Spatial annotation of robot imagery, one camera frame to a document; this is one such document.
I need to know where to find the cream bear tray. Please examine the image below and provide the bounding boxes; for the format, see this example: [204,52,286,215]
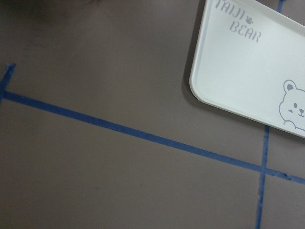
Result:
[189,0,305,137]

